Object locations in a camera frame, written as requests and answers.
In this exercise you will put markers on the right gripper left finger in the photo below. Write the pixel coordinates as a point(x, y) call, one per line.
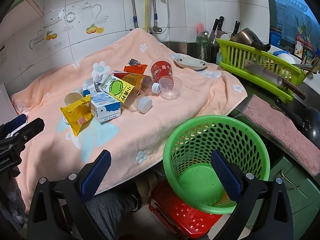
point(58, 205)

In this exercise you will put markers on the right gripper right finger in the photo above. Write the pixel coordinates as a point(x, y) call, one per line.
point(274, 219)

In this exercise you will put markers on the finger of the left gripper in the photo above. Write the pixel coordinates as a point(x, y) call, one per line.
point(22, 136)
point(9, 127)

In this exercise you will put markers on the yellow snack bag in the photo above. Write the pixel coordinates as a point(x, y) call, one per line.
point(78, 113)

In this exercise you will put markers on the white paper cup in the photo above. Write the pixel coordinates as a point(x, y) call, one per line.
point(72, 97)

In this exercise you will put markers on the blue white milk carton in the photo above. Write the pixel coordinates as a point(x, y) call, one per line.
point(105, 107)

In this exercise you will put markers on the green label juice bottle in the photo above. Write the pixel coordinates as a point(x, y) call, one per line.
point(133, 98)

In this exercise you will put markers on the red gold tea bottle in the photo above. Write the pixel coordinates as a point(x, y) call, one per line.
point(141, 81)

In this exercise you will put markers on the orange foil wrapper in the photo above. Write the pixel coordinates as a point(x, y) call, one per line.
point(136, 69)

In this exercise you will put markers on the silver foil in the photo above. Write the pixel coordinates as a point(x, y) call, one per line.
point(133, 62)

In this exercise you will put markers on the red printed plastic cup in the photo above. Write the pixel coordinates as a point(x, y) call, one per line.
point(160, 68)

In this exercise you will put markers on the white board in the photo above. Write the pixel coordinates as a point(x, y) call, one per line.
point(7, 111)

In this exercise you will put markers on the green perforated plastic basket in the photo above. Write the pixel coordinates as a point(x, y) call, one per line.
point(195, 173)

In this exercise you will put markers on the green cabinet door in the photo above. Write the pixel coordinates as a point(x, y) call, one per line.
point(302, 192)

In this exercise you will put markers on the red plastic stool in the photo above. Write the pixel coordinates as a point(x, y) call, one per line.
point(181, 219)

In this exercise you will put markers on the pink dish cloth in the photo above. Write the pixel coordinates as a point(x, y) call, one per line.
point(280, 127)

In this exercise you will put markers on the peach floral towel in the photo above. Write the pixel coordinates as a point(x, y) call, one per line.
point(135, 140)

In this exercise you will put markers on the cleaver knife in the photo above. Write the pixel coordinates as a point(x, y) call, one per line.
point(273, 78)

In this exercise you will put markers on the clear plastic cup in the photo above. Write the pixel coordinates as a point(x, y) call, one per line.
point(170, 87)

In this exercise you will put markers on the lime green dish rack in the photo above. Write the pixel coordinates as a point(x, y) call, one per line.
point(233, 60)

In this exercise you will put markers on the white ceramic plate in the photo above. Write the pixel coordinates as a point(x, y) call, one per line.
point(186, 61)

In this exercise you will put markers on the green utensil holder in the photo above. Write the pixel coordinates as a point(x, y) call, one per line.
point(203, 48)

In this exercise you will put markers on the pink brush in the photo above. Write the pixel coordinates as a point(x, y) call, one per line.
point(200, 28)

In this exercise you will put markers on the metal pot with handle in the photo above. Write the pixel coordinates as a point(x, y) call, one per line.
point(249, 38)

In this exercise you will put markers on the black handled knife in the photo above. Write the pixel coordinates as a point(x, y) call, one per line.
point(217, 29)

